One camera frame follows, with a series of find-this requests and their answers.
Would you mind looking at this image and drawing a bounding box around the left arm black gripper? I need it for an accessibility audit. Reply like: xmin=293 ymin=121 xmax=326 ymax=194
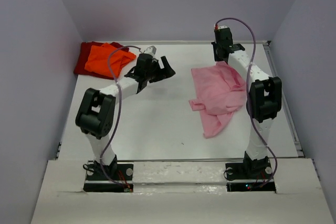
xmin=144 ymin=57 xmax=175 ymax=83

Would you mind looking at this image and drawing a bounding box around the pink t shirt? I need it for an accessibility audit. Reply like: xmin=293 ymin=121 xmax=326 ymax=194
xmin=189 ymin=61 xmax=246 ymax=138

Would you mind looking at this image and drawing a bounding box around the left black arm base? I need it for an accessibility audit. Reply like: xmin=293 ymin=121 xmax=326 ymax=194
xmin=82 ymin=161 xmax=134 ymax=193

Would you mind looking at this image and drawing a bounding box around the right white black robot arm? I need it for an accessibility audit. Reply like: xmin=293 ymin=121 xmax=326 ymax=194
xmin=212 ymin=25 xmax=282 ymax=181

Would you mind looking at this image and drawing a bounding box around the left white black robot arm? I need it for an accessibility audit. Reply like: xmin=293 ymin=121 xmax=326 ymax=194
xmin=75 ymin=53 xmax=176 ymax=180

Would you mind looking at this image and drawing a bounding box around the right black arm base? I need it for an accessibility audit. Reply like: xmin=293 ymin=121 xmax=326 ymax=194
xmin=223 ymin=163 xmax=276 ymax=193

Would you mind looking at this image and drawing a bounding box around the orange folded t shirt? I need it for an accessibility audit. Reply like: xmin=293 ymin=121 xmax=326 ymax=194
xmin=85 ymin=43 xmax=136 ymax=78

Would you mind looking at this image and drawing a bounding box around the dark red folded t shirt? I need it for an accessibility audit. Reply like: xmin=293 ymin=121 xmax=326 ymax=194
xmin=73 ymin=41 xmax=129 ymax=80

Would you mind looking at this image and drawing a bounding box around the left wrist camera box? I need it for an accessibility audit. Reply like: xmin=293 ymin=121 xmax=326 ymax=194
xmin=143 ymin=46 xmax=156 ymax=57

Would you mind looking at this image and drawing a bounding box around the aluminium table edge rail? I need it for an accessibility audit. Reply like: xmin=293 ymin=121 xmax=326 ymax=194
xmin=263 ymin=40 xmax=305 ymax=158

